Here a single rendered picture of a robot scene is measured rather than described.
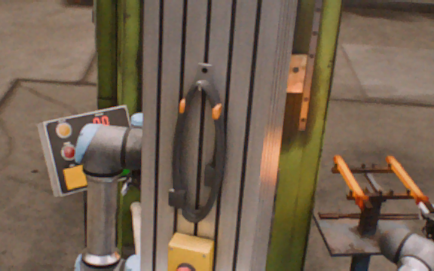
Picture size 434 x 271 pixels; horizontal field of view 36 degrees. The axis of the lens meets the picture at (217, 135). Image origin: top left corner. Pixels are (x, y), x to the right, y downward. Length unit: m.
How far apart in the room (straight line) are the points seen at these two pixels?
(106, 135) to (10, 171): 2.83
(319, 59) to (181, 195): 1.66
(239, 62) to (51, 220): 2.99
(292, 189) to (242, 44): 1.99
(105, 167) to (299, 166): 1.42
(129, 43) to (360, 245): 1.26
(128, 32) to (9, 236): 1.72
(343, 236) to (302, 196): 0.39
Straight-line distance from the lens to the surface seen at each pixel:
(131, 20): 2.69
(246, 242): 1.41
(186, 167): 1.35
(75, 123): 2.55
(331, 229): 2.93
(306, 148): 3.08
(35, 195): 4.36
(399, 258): 2.18
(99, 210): 1.94
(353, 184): 2.74
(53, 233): 4.00
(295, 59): 2.84
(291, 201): 3.19
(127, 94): 2.80
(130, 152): 1.83
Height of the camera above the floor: 2.29
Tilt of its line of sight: 27 degrees down
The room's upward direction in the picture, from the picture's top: 4 degrees clockwise
